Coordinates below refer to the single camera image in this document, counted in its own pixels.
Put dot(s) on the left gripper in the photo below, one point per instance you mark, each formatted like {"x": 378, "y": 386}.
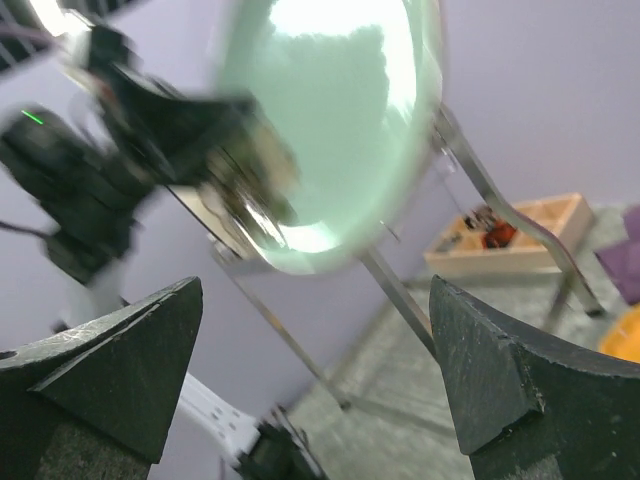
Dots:
{"x": 168, "y": 136}

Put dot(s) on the mint green flower plate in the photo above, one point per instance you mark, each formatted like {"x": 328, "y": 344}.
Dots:
{"x": 352, "y": 89}

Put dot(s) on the purple cloth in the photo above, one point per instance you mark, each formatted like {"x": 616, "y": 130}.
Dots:
{"x": 620, "y": 261}

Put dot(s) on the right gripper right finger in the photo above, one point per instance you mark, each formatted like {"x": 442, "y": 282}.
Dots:
{"x": 527, "y": 404}

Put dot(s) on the wooden cutlery box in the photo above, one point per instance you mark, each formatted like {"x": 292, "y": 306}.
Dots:
{"x": 461, "y": 251}

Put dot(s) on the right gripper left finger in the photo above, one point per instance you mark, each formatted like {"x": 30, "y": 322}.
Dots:
{"x": 97, "y": 401}

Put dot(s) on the orange dotted plate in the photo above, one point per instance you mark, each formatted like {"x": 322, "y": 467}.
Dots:
{"x": 622, "y": 340}

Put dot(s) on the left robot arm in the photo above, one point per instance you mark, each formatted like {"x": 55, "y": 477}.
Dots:
{"x": 92, "y": 196}

